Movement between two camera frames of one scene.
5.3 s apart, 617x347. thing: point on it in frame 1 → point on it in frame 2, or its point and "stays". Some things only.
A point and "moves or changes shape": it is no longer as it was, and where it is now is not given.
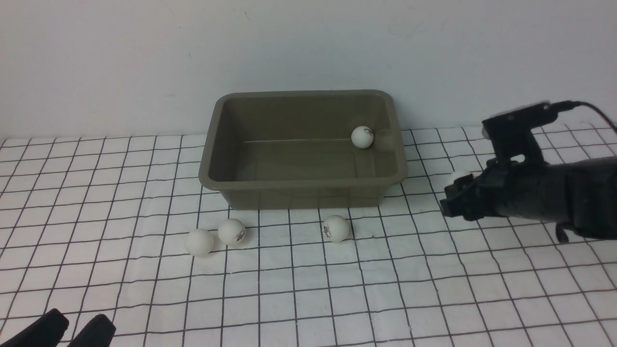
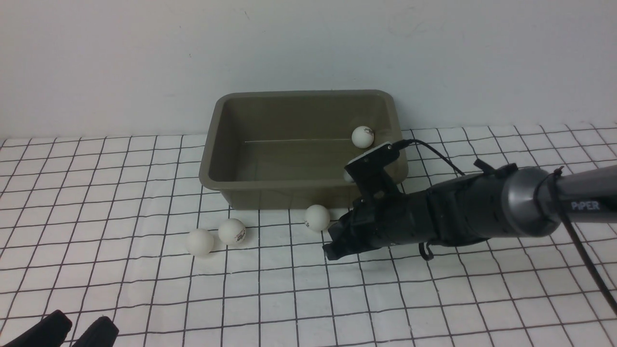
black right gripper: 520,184 → 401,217
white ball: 362,137 stays
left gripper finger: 47,331 stays
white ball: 231,231 stays
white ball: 336,228 moves or changes shape
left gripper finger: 99,333 stays
